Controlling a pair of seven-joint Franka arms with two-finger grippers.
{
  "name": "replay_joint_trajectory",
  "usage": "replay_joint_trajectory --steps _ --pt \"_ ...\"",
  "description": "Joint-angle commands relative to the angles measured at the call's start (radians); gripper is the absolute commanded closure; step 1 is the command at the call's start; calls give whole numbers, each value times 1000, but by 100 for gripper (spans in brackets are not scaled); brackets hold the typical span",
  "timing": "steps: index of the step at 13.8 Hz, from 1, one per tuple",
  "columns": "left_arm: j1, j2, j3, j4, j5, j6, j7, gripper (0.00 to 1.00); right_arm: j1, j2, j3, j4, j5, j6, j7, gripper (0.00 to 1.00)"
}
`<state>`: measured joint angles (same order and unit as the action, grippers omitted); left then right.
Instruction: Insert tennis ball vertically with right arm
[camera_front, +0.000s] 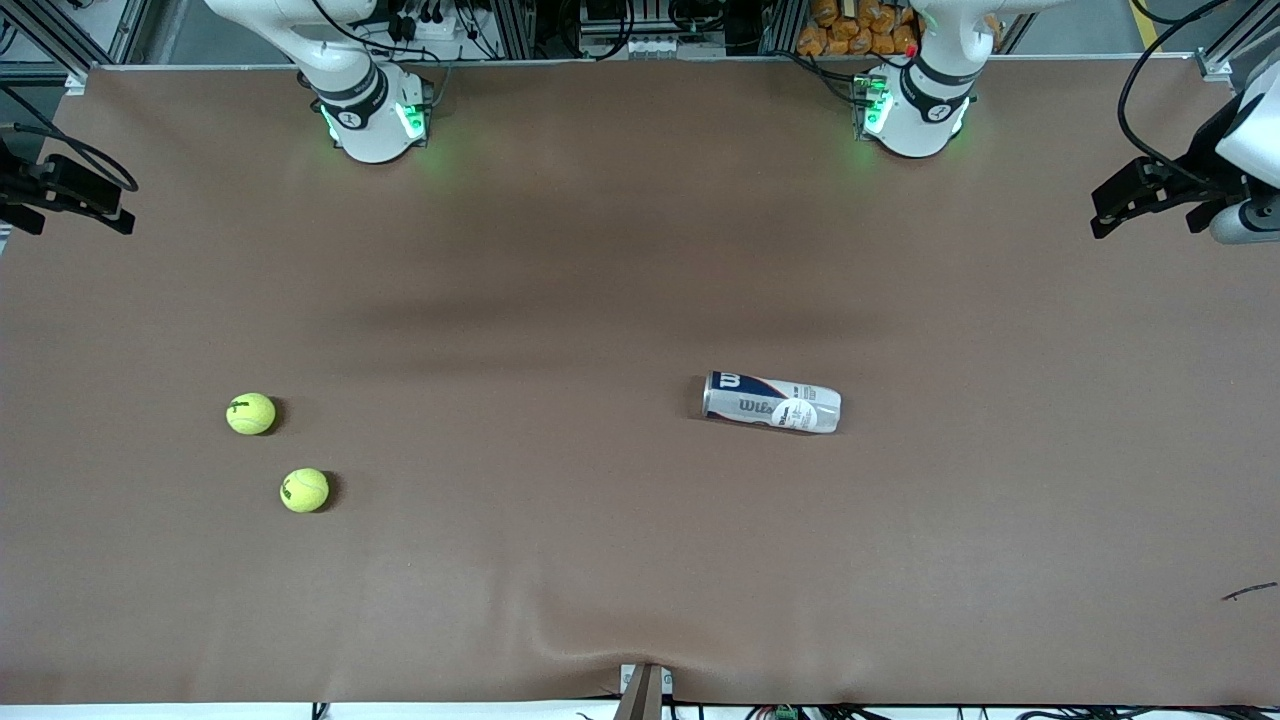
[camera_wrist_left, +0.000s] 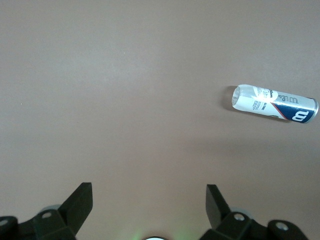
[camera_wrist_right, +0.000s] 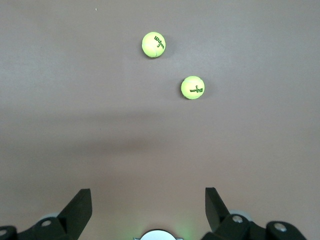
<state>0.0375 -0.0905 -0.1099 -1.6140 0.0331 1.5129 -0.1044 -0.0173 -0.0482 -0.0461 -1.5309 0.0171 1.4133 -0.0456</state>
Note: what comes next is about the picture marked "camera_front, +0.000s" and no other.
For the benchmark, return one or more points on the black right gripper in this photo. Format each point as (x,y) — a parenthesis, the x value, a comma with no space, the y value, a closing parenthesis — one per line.
(20,186)

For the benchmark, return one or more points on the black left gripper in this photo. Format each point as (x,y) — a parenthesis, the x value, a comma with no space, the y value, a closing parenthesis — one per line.
(1203,160)

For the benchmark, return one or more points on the yellow tennis ball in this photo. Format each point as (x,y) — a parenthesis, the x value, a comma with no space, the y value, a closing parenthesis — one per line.
(304,490)
(250,413)

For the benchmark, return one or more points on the Wilson tennis ball can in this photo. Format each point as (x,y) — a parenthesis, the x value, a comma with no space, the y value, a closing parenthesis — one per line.
(770,400)

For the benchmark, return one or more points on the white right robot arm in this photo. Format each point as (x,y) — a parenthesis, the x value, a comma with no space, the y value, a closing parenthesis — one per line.
(370,130)

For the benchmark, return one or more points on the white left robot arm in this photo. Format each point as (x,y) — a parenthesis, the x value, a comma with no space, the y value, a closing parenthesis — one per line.
(915,125)

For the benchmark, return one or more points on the orange snack packets pile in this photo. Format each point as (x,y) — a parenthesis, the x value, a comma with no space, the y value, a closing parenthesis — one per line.
(830,35)

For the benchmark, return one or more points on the white power strip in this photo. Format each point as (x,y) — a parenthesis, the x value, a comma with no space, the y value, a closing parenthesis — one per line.
(455,30)

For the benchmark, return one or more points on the white connector block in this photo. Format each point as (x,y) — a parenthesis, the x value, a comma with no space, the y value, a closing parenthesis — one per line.
(650,46)

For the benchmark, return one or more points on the aluminium frame structure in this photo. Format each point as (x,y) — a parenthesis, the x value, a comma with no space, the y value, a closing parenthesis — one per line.
(515,25)

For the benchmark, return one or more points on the metal table edge bracket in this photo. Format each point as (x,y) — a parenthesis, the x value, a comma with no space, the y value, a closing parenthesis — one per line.
(645,695)

